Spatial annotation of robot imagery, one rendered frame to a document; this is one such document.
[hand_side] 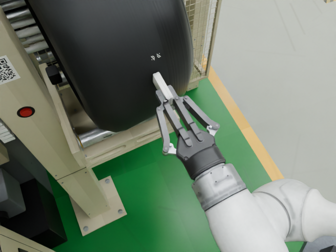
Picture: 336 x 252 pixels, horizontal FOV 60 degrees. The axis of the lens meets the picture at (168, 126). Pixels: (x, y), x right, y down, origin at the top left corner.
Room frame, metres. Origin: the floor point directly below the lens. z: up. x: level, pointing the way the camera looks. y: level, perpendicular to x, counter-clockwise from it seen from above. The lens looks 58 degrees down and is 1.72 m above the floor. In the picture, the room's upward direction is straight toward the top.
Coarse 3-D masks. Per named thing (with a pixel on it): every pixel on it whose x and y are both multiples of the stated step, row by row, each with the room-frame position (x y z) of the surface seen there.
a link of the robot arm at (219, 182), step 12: (216, 168) 0.21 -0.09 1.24; (228, 168) 0.21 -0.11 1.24; (204, 180) 0.19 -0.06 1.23; (216, 180) 0.18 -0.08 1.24; (228, 180) 0.18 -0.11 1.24; (240, 180) 0.19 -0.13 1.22; (204, 192) 0.17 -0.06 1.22; (216, 192) 0.16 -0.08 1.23; (228, 192) 0.16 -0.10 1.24; (204, 204) 0.15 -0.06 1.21
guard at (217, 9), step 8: (216, 0) 1.24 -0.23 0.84; (216, 8) 1.23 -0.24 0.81; (216, 16) 1.23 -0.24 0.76; (192, 24) 1.18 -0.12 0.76; (216, 24) 1.23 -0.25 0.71; (192, 32) 1.18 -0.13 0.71; (208, 32) 1.23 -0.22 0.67; (24, 40) 0.83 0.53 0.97; (40, 40) 0.86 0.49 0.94; (200, 48) 1.21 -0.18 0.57; (208, 48) 1.23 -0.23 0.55; (32, 56) 0.83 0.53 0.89; (48, 56) 0.86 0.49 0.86; (208, 56) 1.24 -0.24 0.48; (208, 64) 1.23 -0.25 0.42; (40, 72) 0.83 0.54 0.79; (208, 72) 1.24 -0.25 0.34; (192, 80) 1.19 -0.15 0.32
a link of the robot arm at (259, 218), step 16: (240, 192) 0.16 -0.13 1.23; (256, 192) 0.19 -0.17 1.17; (208, 208) 0.14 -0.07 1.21; (224, 208) 0.14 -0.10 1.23; (240, 208) 0.14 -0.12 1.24; (256, 208) 0.14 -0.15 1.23; (272, 208) 0.14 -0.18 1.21; (224, 224) 0.11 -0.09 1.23; (240, 224) 0.11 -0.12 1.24; (256, 224) 0.11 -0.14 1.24; (272, 224) 0.11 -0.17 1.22; (288, 224) 0.12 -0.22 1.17; (224, 240) 0.09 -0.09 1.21; (240, 240) 0.09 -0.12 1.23; (256, 240) 0.09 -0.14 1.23; (272, 240) 0.09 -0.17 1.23
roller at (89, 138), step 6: (174, 108) 0.57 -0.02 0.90; (144, 120) 0.52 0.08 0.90; (132, 126) 0.50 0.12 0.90; (84, 132) 0.47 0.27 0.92; (90, 132) 0.47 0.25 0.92; (96, 132) 0.47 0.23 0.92; (102, 132) 0.47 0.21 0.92; (108, 132) 0.47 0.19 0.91; (114, 132) 0.47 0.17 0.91; (78, 138) 0.44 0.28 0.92; (84, 138) 0.44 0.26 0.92; (90, 138) 0.45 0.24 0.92; (96, 138) 0.45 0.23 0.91; (102, 138) 0.46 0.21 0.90; (84, 144) 0.43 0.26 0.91; (90, 144) 0.44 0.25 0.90
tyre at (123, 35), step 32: (32, 0) 0.50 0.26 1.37; (64, 0) 0.47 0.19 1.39; (96, 0) 0.48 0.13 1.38; (128, 0) 0.49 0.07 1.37; (160, 0) 0.51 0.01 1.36; (64, 32) 0.43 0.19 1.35; (96, 32) 0.43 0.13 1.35; (128, 32) 0.45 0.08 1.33; (160, 32) 0.47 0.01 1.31; (64, 64) 0.42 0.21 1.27; (96, 64) 0.40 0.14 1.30; (128, 64) 0.42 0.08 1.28; (160, 64) 0.44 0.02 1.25; (192, 64) 0.52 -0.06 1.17; (96, 96) 0.38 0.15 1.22; (128, 96) 0.39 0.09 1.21; (128, 128) 0.41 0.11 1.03
